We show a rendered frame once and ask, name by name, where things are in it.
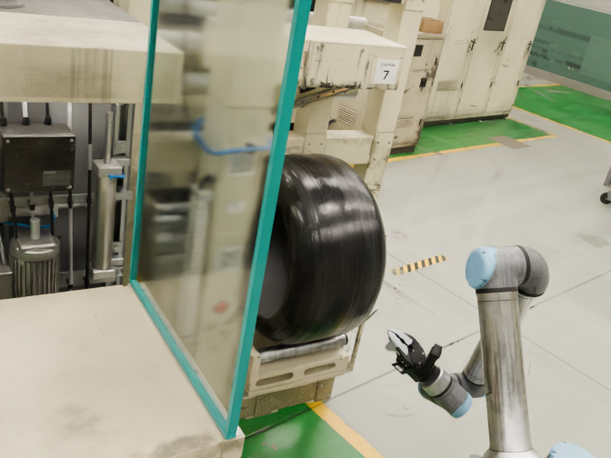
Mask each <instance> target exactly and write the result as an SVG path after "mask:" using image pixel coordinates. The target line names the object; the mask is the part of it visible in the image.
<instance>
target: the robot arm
mask: <svg viewBox="0 0 611 458"><path fill-rule="evenodd" d="M549 277H550V275H549V269H548V266H547V263H546V261H545V259H544V258H543V256H542V255H541V254H540V253H539V252H538V251H536V250H534V249H533V248H531V247H528V246H525V245H506V246H492V245H489V246H485V247H478V248H476V249H475V250H473V251H472V252H471V254H470V255H469V257H468V258H467V261H466V280H467V283H468V285H469V286H470V287H472V288H474V289H476V297H477V307H478V318H479V329H480V340H479V342H478V343H477V345H476V348H475V350H474V351H473V353H472V355H471V357H470V359H469V361H468V363H467V365H466V366H465V368H464V370H463V372H461V373H447V372H446V371H445V370H444V369H443V368H442V367H441V366H439V365H435V362H436V360H437V359H439V357H440V356H441V353H442V348H443V346H441V345H439V344H437V343H435V345H434V346H432V348H431V349H430V351H429V354H428V356H427V357H426V353H425V351H424V349H423V348H422V346H421V345H420V343H419V342H418V341H417V340H416V338H415V337H413V336H412V335H410V334H407V333H403V332H401V331H398V330H394V329H387V331H386V332H387V334H388V340H389V341H390V342H389V343H387V344H386V345H385V348H386V349H387V351H394V352H396V363H392V365H393V366H394V367H395V368H396V366H397V365H398V366H399V367H400V368H401V369H402V370H403V371H399V370H398V369H397V368H396V369H397V371H398V372H400V373H401V374H402V375H403V374H408V375H409V376H410V377H411V378H412V379H413V380H414V381H415V382H416V383H417V382H418V386H417V387H418V392H419V393H420V395H421V396H423V397H424V399H426V400H428V401H430V402H431V403H434V404H436V405H437V406H439V407H441V408H443V409H444V410H446V411H447V412H448V413H449V415H450V416H452V417H454V418H460V417H462V416H463V415H465V414H466V413H467V412H468V411H469V409H470V408H471V406H472V403H473V399H472V398H481V397H486V413H487V423H488V434H489V444H490V446H489V448H488V449H487V450H486V451H485V452H484V454H483V456H484V458H540V454H539V453H538V452H537V451H536V450H535V449H534V448H533V447H532V445H531V435H530V425H529V415H528V405H527V396H526V377H525V367H524V356H523V347H522V337H521V327H520V324H521V322H522V321H523V319H524V317H525V315H526V313H527V311H528V309H529V308H530V306H531V304H532V302H533V301H534V300H535V298H538V297H541V296H542V295H543V294H544V293H545V291H546V288H547V287H548V284H549ZM402 367H403V368H404V369H403V368H402ZM541 458H595V456H594V455H593V454H591V453H590V452H588V451H587V450H586V449H584V448H583V447H581V446H579V445H576V444H574V443H567V442H564V443H562V442H560V443H555V444H554V445H553V446H552V447H551V448H550V449H549V454H548V456H546V457H541Z"/></svg>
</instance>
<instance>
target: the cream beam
mask: <svg viewBox="0 0 611 458"><path fill-rule="evenodd" d="M406 49H407V47H405V46H403V45H400V44H398V43H395V42H393V41H390V40H388V39H385V38H384V37H382V36H379V35H375V34H373V33H370V32H368V31H366V30H359V29H349V28H339V27H329V26H318V25H307V29H306V35H305V45H304V50H303V55H302V61H301V66H300V71H299V76H298V82H297V87H320V88H347V89H375V90H397V87H398V84H399V79H400V75H401V72H402V68H403V64H404V60H405V56H406ZM378 59H391V60H400V63H399V66H398V70H397V75H396V81H395V84H394V85H391V84H373V82H374V78H375V73H376V66H377V61H378Z"/></svg>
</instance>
